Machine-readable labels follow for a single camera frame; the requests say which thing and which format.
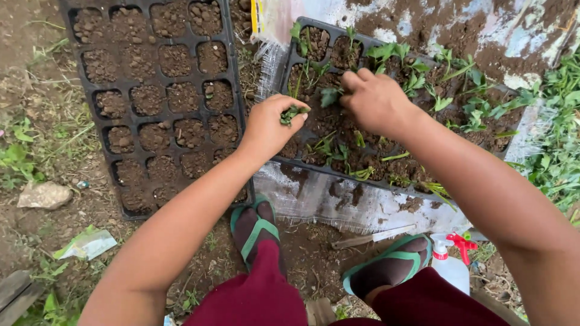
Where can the single green leafy seedling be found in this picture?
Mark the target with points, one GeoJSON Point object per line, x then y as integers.
{"type": "Point", "coordinates": [330, 96]}

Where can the grey stone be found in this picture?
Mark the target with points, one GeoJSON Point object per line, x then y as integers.
{"type": "Point", "coordinates": [44, 195]}

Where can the person's left hand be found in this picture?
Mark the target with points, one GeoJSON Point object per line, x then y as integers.
{"type": "Point", "coordinates": [263, 129]}

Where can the clear plastic bag yellow stripe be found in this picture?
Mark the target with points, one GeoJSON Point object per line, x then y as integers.
{"type": "Point", "coordinates": [267, 20]}

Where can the black seedling tray with plants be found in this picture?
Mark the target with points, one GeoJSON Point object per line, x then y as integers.
{"type": "Point", "coordinates": [344, 140]}

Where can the small wooden block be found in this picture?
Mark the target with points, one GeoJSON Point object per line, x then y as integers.
{"type": "Point", "coordinates": [321, 311]}

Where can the white spray bottle red trigger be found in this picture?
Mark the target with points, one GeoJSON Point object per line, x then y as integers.
{"type": "Point", "coordinates": [451, 267]}

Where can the person's right hand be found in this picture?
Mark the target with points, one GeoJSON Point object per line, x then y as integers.
{"type": "Point", "coordinates": [380, 106]}

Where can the group of planted green seedlings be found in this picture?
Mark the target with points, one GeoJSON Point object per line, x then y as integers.
{"type": "Point", "coordinates": [453, 86]}

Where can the white woven plastic sheet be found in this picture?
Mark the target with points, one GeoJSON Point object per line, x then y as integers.
{"type": "Point", "coordinates": [362, 208]}

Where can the pile of loose green plants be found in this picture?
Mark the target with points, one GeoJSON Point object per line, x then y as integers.
{"type": "Point", "coordinates": [559, 136]}

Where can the maroon trousers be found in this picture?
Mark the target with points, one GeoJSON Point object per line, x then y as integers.
{"type": "Point", "coordinates": [281, 299]}

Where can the weathered wooden planks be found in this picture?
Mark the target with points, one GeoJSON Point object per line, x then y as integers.
{"type": "Point", "coordinates": [16, 294]}

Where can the crumpled plastic wrapper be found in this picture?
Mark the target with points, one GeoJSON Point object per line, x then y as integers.
{"type": "Point", "coordinates": [88, 244]}

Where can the dark brown sock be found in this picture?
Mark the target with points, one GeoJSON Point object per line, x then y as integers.
{"type": "Point", "coordinates": [248, 226]}
{"type": "Point", "coordinates": [387, 274]}

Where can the black soil-filled seedling tray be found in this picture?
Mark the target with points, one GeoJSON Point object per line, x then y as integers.
{"type": "Point", "coordinates": [154, 99]}

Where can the heap of brown soil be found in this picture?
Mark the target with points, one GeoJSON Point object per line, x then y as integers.
{"type": "Point", "coordinates": [457, 31]}

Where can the bunch of green cuttings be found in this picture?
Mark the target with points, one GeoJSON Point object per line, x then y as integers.
{"type": "Point", "coordinates": [288, 115]}

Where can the person's right fingers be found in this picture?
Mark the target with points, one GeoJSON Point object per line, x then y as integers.
{"type": "Point", "coordinates": [355, 86]}

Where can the green flip-flop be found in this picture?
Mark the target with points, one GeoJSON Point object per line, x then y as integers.
{"type": "Point", "coordinates": [398, 258]}
{"type": "Point", "coordinates": [256, 231]}

